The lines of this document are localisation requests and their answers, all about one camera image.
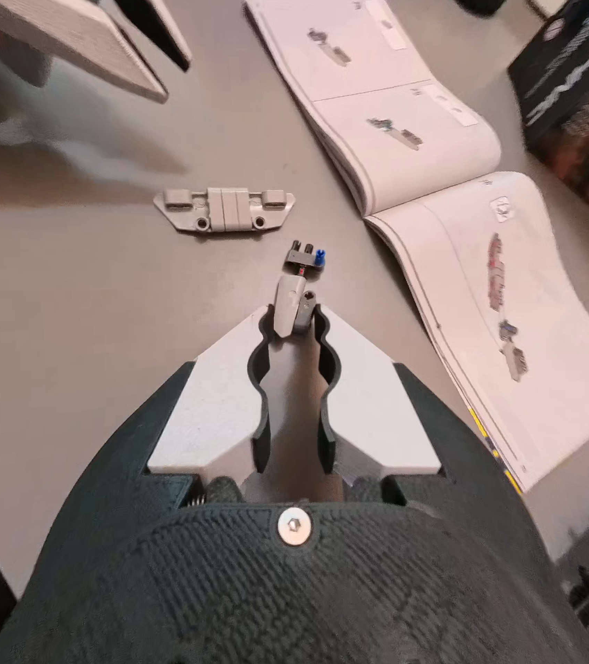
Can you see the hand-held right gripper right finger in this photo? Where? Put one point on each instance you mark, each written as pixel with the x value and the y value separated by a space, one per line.
pixel 377 415

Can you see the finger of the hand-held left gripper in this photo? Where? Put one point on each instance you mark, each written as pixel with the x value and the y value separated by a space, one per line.
pixel 81 36
pixel 170 31

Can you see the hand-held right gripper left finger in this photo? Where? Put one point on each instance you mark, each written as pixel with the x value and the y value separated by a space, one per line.
pixel 206 415

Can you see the small grey toy brick assembly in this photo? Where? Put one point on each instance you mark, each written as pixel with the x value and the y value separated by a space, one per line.
pixel 290 306

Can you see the grey desk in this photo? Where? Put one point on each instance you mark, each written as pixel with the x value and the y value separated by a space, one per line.
pixel 92 311

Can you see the open white instruction booklet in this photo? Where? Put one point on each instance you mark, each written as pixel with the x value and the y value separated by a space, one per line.
pixel 481 290

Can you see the black printed cardboard box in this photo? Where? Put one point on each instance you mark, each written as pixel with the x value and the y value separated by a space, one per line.
pixel 574 93

